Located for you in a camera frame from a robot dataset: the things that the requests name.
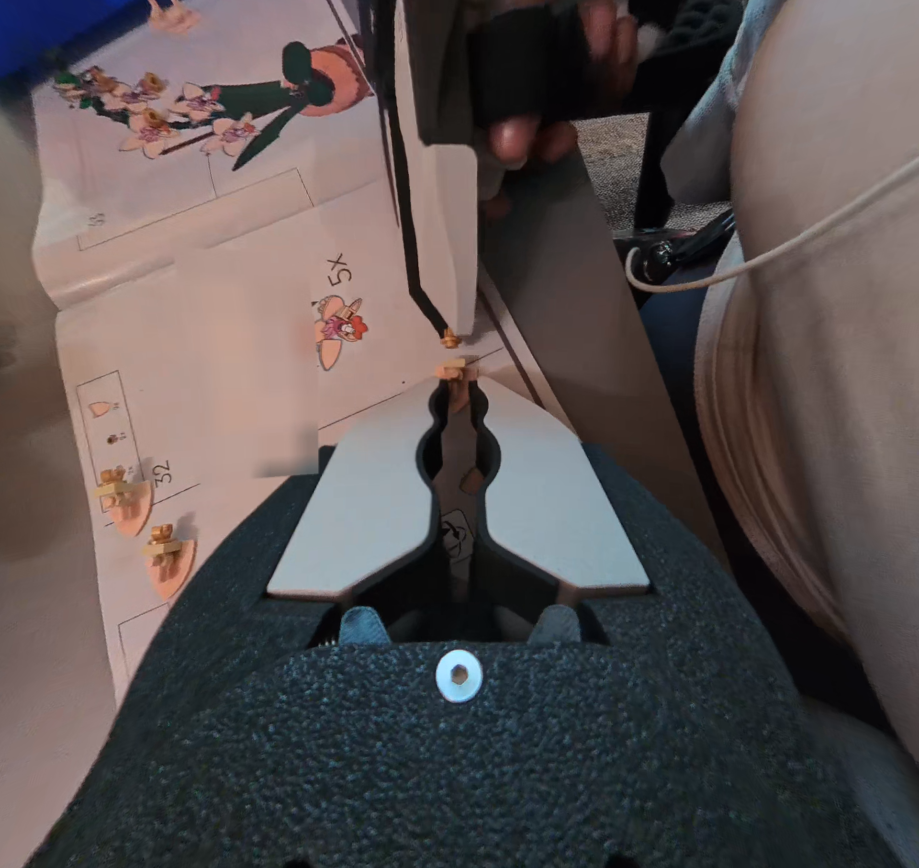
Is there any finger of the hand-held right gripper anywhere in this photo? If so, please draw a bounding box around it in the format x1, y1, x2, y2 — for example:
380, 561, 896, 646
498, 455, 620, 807
358, 0, 480, 342

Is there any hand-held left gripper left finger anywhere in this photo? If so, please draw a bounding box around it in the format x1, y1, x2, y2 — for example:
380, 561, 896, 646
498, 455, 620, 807
267, 377, 450, 600

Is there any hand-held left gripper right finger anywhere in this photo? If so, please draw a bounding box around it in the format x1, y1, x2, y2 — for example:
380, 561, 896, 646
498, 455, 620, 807
459, 376, 651, 605

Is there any beige desk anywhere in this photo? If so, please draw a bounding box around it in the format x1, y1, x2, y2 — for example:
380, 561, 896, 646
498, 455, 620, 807
0, 78, 729, 868

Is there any person's right hand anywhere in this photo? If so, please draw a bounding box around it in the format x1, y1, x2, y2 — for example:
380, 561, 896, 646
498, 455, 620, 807
463, 0, 649, 219

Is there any brick instruction booklet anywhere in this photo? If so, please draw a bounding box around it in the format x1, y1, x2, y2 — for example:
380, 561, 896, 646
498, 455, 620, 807
32, 0, 550, 704

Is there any pink petal gold brick piece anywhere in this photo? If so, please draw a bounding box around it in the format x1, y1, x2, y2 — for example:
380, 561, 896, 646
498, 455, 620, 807
142, 522, 198, 600
93, 464, 155, 537

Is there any black mesh office chair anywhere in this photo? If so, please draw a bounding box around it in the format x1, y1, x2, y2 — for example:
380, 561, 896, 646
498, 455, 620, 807
610, 0, 749, 289

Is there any person's beige sweatshirt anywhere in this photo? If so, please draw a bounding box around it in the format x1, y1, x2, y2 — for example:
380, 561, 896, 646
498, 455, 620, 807
689, 0, 919, 761

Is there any blue container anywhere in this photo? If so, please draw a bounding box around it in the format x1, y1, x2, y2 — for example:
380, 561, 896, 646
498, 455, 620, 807
0, 0, 242, 83

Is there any pale drawstring cord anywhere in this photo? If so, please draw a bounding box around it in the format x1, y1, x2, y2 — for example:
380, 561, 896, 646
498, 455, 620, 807
623, 160, 919, 295

